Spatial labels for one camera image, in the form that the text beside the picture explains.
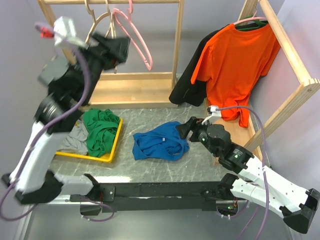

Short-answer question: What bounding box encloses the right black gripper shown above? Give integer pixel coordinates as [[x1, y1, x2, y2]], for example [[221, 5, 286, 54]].
[[175, 116, 220, 157]]

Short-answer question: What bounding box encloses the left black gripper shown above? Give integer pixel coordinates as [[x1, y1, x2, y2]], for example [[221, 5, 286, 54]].
[[71, 29, 133, 102]]

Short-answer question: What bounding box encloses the blue tank top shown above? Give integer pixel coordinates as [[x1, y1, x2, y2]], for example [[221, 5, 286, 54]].
[[132, 121, 190, 162]]

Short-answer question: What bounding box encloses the yellow plastic tray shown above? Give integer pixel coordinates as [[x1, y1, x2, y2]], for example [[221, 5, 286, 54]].
[[55, 117, 123, 163]]

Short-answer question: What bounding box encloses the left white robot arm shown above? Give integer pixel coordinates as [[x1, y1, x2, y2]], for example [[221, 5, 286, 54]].
[[1, 32, 131, 205]]

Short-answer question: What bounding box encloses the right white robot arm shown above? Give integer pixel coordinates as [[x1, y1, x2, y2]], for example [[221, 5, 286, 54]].
[[176, 116, 320, 234]]

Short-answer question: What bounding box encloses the middle beige wooden hanger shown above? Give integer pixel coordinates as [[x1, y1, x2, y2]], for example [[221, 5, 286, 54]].
[[104, 0, 119, 74]]

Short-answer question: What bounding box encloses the beige wooden hanger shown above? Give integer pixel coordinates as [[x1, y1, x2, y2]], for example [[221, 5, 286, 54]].
[[84, 0, 112, 44], [104, 0, 119, 74]]

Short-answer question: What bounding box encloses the pink hanger on back rack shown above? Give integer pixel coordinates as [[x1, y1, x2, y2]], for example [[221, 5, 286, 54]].
[[112, 0, 154, 71]]

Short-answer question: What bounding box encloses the left beige wooden hanger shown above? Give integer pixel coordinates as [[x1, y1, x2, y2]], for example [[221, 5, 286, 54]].
[[84, 0, 112, 44]]

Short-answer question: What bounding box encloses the green hanger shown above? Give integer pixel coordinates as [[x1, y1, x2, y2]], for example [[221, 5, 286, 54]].
[[235, 14, 268, 32]]

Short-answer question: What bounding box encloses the pink hanger under orange shirt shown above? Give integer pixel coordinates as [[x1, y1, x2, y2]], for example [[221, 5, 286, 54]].
[[233, 10, 268, 26]]

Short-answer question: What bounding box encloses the back wooden clothes rack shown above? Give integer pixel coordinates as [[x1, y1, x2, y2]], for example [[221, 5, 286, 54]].
[[38, 0, 185, 109]]

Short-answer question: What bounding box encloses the wooden clothes rack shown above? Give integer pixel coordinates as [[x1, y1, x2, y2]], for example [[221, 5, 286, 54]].
[[203, 0, 320, 166], [38, 0, 185, 109]]

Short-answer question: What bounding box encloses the right wooden clothes rack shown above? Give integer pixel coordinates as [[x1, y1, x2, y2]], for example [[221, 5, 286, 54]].
[[203, 0, 320, 166]]

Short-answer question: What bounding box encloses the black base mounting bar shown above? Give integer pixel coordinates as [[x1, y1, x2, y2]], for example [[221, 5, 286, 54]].
[[69, 181, 241, 217]]

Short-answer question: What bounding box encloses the green shirt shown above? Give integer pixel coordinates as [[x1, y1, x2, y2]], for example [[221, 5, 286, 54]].
[[83, 108, 120, 158]]

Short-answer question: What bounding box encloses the orange t-shirt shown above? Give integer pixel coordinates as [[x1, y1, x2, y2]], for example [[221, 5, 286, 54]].
[[190, 24, 280, 128]]

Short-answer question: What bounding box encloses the grey shirt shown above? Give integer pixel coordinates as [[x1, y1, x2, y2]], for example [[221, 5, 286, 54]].
[[59, 119, 89, 155]]

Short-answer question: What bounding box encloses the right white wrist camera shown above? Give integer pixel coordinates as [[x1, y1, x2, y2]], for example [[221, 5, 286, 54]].
[[201, 105, 222, 125]]

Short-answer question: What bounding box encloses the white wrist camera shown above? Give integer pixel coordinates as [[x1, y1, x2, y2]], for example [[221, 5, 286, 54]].
[[201, 105, 222, 125], [39, 16, 90, 50]]

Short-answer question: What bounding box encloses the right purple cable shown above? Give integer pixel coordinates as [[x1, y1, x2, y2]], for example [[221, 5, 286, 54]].
[[216, 105, 271, 240]]

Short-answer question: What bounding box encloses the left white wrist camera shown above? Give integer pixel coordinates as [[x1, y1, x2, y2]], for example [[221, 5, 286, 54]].
[[39, 16, 90, 50]]

